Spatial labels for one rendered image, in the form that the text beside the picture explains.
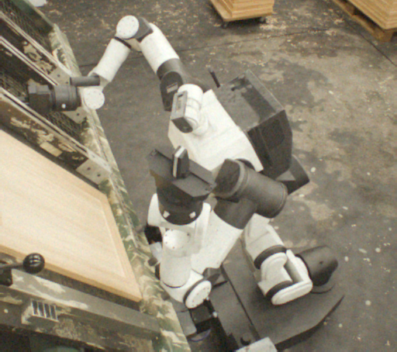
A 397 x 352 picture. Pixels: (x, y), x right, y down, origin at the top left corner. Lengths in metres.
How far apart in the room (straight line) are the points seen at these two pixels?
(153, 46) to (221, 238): 0.66
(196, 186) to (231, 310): 1.47
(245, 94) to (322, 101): 2.44
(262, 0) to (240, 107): 3.30
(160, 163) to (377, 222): 2.22
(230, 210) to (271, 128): 0.26
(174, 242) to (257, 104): 0.44
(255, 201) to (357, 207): 1.88
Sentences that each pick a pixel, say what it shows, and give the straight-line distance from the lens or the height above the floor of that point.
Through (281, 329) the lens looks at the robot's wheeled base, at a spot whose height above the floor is 0.17.
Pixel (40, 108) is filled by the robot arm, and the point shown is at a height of 1.24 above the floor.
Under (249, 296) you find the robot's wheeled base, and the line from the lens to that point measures 2.20.
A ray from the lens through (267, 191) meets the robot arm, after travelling 1.04.
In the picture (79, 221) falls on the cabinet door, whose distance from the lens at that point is 1.35.
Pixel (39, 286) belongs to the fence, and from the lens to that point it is 0.99.
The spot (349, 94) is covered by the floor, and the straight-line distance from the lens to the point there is 3.75.
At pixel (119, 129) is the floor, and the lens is 3.25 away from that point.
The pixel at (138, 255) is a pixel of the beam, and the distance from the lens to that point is 1.45.
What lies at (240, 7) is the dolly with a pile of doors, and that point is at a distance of 4.38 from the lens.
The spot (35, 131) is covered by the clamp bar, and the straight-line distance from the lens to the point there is 1.46.
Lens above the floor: 2.11
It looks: 44 degrees down
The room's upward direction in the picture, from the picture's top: straight up
